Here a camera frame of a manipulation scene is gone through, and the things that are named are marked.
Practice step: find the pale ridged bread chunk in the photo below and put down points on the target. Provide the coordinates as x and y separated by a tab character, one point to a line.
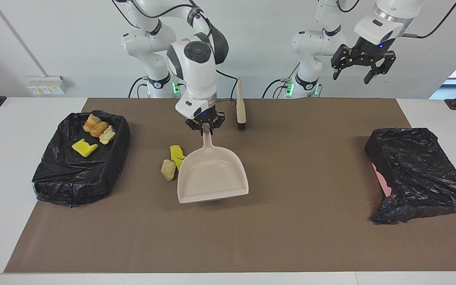
168	170

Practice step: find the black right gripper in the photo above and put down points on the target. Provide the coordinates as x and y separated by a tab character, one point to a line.
205	115

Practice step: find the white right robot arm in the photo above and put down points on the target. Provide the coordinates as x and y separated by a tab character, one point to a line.
196	79

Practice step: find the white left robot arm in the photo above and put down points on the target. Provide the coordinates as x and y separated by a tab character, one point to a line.
315	43

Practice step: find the black bin bag over pink bin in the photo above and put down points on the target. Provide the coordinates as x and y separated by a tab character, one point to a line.
418	170

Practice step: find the orange striped bread piece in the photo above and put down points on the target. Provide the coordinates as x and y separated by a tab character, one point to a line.
92	122

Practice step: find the brown bread bun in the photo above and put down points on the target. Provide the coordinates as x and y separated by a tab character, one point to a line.
100	129

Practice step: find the grey wall conduit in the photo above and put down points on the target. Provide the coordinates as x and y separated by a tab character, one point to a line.
14	31

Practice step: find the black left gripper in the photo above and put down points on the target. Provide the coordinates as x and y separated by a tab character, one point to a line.
370	53

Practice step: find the brown table mat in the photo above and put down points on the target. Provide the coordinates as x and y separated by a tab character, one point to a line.
291	245

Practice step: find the yellow sponge with green layer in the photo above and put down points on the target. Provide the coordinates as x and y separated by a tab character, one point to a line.
179	162

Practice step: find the white wall power socket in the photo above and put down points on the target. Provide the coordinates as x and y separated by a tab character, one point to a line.
46	85

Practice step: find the beige plastic dustpan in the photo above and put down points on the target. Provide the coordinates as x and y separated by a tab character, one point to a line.
212	178

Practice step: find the pink bin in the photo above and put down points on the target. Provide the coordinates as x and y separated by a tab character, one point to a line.
382	182

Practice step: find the black plastic bin bag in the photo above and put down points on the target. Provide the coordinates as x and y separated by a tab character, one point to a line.
73	182

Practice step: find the notched yellow sponge piece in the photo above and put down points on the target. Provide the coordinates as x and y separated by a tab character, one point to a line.
83	148

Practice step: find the beige brush with black bristles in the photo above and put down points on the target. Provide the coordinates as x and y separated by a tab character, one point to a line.
241	107

